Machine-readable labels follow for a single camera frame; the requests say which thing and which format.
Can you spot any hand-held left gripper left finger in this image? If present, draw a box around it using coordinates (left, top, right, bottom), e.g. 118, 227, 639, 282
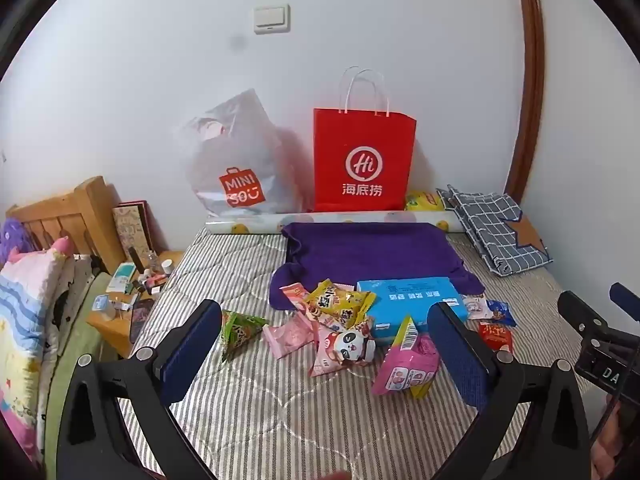
55, 299, 223, 480

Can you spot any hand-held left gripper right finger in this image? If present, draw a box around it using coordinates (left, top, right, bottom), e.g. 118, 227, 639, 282
426, 301, 593, 480

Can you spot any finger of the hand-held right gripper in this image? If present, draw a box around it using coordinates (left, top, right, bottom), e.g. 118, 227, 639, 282
610, 282, 640, 321
557, 290, 640, 348

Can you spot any small red snack packet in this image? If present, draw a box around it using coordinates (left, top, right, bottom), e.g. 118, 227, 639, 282
477, 321, 514, 354

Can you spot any green triangular snack packet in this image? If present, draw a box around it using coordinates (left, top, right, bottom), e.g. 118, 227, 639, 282
220, 310, 269, 361

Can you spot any large pink cartoon packet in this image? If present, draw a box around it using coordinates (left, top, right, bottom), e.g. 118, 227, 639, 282
371, 316, 442, 400

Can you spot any small white snack packet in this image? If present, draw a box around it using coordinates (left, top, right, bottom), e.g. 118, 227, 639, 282
461, 294, 493, 320

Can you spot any small blue snack packet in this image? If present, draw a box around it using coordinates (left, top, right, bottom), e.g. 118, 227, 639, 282
486, 300, 517, 322

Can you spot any small pink snack packet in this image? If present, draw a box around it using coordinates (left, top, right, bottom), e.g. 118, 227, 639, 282
263, 322, 313, 359

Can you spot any pale pink pastry packet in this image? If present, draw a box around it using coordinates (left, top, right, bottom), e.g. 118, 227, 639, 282
308, 327, 361, 378

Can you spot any red white snack packet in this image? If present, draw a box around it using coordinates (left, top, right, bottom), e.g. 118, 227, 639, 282
300, 305, 373, 341

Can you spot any yellow triangular snack packet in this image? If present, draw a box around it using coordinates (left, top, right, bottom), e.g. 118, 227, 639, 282
304, 281, 377, 333

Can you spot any purple cloth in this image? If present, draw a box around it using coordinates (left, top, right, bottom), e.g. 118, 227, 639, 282
269, 221, 486, 311

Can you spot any dark phone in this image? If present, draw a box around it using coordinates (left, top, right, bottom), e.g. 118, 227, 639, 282
129, 299, 155, 345

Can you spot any light blue flat box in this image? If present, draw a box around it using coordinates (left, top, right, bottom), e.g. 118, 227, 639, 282
356, 276, 469, 346

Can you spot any wooden nightstand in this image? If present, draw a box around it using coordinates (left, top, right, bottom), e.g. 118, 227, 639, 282
87, 250, 186, 358

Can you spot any teal white carton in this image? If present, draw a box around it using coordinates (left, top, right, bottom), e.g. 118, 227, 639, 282
106, 265, 137, 293

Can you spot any grey striped bed mattress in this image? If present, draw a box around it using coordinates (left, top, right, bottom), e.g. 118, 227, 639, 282
117, 227, 616, 480

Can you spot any panda face snack packet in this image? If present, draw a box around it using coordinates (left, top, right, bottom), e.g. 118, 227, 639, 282
327, 322, 377, 363

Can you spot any pink orange strip packet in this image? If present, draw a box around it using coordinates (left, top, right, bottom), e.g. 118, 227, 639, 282
279, 284, 313, 313

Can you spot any green bed sheet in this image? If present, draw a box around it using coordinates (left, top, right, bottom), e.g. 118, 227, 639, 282
45, 272, 108, 461

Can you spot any grey plaid cloth with star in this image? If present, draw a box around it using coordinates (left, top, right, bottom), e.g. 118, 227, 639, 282
436, 184, 554, 277

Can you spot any white printed paper roll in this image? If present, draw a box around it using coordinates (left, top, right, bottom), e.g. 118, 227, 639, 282
206, 208, 453, 237

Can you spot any patterned hardcover book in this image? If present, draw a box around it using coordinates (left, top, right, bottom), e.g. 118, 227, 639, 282
112, 201, 156, 266

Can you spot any yellow chips bag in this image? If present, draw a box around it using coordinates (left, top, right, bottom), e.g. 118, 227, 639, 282
404, 190, 446, 212

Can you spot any colourful cartoon pillow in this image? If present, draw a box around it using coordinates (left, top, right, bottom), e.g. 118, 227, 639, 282
0, 250, 68, 461

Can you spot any wooden headboard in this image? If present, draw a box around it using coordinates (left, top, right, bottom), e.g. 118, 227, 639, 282
6, 176, 126, 273

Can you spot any white plastic shopping bag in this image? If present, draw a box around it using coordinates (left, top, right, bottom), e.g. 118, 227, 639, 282
175, 89, 313, 218

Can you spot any purple plush toy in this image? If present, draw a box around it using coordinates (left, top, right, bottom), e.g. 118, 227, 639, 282
0, 219, 36, 261

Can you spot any red paper shopping bag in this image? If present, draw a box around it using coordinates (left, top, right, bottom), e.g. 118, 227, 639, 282
313, 66, 417, 212

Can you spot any brown wooden door frame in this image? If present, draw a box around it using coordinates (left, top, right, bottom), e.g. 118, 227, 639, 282
505, 0, 546, 206

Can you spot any white light switch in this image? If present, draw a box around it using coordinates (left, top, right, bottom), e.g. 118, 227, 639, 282
253, 5, 291, 35

